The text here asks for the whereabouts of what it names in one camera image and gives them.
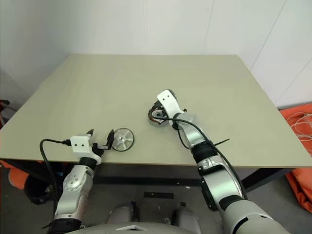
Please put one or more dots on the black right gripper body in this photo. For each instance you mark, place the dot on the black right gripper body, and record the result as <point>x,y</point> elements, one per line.
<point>158,106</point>

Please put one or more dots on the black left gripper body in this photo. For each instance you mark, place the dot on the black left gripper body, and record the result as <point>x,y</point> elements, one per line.
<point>100,148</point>

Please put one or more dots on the silver spoked rotor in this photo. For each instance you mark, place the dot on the silver spoked rotor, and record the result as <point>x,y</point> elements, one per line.
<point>123,139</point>

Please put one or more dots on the silver motor housing copper coils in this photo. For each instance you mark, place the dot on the silver motor housing copper coils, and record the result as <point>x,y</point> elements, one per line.
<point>156,123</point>

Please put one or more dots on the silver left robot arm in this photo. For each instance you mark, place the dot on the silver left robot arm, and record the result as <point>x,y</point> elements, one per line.
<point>73,185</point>

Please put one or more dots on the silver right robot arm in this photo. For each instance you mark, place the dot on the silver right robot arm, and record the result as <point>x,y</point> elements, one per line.
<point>219,175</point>

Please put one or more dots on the grey left robot foot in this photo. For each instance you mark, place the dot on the grey left robot foot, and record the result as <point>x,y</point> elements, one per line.
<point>122,214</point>

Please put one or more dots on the grey robot foot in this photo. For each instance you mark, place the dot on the grey robot foot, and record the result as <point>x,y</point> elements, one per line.
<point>122,214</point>
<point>185,215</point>

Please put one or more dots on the black zip tie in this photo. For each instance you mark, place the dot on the black zip tie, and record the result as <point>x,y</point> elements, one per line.
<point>223,141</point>

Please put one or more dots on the black floor tape strip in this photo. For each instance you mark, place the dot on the black floor tape strip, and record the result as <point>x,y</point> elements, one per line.
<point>158,195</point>

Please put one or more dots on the small orange cloth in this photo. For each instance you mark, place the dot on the small orange cloth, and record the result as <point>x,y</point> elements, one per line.
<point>17,179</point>

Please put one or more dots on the grey right robot foot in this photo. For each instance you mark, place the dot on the grey right robot foot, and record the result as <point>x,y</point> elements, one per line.
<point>185,215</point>

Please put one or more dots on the grey robot torso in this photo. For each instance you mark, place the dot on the grey robot torso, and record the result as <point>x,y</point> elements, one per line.
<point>170,230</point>

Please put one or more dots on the large orange cloth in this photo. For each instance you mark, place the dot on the large orange cloth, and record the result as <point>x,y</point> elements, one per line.
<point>302,185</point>

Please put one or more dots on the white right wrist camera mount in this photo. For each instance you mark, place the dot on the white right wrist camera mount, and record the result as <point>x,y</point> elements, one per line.
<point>168,102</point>

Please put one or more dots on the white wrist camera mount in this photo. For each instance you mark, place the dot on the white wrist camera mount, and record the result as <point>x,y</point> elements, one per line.
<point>168,102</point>
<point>80,143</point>

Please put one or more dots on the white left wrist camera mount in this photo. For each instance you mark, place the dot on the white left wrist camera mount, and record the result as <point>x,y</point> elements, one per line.
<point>80,143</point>

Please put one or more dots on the black table frame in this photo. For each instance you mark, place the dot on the black table frame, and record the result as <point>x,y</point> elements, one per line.
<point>146,181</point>

